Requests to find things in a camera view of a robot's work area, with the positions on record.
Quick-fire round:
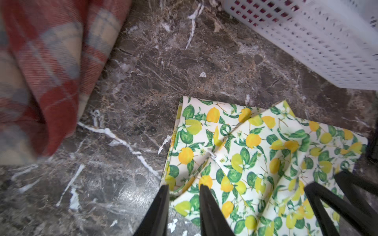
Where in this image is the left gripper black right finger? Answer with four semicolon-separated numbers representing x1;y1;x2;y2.
199;185;234;236

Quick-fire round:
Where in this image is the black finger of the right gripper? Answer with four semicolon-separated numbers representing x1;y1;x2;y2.
334;171;378;207
305;183;378;236

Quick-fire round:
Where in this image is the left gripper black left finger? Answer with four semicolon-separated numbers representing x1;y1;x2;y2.
134;185;169;236

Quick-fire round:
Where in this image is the lemon print skirt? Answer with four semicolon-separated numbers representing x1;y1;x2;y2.
162;96;368;236

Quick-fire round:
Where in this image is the red polka dot skirt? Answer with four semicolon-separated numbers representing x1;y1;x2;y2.
229;0;304;27

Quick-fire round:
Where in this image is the white plastic basket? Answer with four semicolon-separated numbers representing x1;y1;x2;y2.
221;1;378;90

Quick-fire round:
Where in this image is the red plaid skirt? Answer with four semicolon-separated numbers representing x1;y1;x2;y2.
1;1;132;165

